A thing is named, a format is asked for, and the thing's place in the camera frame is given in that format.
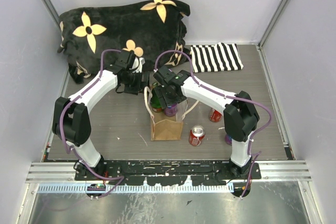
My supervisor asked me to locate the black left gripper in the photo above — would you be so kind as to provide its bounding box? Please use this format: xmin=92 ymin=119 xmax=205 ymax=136
xmin=123 ymin=70 xmax=152 ymax=96

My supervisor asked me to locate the green glass bottle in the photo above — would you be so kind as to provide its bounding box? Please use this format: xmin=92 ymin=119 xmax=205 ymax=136
xmin=150 ymin=82 xmax=163 ymax=113

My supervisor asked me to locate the purple Fanta can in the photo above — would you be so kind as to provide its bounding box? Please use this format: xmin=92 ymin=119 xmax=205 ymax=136
xmin=225 ymin=135 xmax=232 ymax=145
xmin=164 ymin=104 xmax=177 ymax=117

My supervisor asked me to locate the watermelon print jute bag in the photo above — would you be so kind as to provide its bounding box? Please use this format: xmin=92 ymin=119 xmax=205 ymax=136
xmin=144 ymin=87 xmax=199 ymax=141

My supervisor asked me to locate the red coca-cola can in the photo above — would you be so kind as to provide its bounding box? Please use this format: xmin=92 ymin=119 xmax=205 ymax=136
xmin=208 ymin=108 xmax=222 ymax=123
xmin=188 ymin=125 xmax=205 ymax=146

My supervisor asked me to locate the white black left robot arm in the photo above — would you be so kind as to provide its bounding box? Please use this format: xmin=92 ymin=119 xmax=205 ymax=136
xmin=52 ymin=49 xmax=149 ymax=180

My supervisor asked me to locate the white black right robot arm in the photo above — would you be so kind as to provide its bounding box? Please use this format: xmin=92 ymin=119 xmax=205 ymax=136
xmin=153 ymin=67 xmax=259 ymax=179

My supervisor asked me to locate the black floral plush blanket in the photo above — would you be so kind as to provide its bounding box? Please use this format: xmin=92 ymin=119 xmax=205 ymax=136
xmin=58 ymin=0 xmax=191 ymax=84

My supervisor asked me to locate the black white striped cloth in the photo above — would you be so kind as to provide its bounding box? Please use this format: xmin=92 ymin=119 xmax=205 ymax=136
xmin=190 ymin=42 xmax=244 ymax=73

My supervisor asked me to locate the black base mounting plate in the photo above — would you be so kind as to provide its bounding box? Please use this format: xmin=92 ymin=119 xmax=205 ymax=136
xmin=75 ymin=159 xmax=263 ymax=187

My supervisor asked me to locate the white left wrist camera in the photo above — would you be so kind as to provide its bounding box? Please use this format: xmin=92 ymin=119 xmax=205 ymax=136
xmin=132 ymin=57 xmax=145 ymax=73

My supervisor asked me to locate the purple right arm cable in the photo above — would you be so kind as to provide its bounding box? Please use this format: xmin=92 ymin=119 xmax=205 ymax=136
xmin=154 ymin=50 xmax=274 ymax=199

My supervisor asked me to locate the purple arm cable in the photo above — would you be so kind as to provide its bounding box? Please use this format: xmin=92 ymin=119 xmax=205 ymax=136
xmin=154 ymin=50 xmax=274 ymax=199
xmin=59 ymin=48 xmax=125 ymax=199

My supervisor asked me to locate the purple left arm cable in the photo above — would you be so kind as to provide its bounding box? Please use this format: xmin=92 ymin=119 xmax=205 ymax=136
xmin=59 ymin=48 xmax=125 ymax=199

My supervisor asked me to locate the aluminium front rail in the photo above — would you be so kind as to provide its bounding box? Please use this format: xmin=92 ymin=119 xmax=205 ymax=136
xmin=26 ymin=160 xmax=311 ymax=196

